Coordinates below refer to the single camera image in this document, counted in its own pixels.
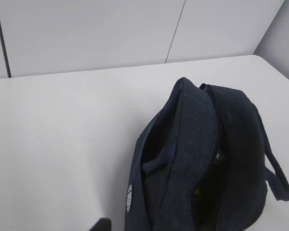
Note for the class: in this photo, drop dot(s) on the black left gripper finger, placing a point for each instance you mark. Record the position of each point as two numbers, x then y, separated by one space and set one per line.
103 224

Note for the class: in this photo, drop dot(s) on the green lidded glass container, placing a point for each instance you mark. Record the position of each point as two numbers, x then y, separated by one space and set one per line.
213 178

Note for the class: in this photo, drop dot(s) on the navy blue fabric bag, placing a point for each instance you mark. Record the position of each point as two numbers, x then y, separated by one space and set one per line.
176 149

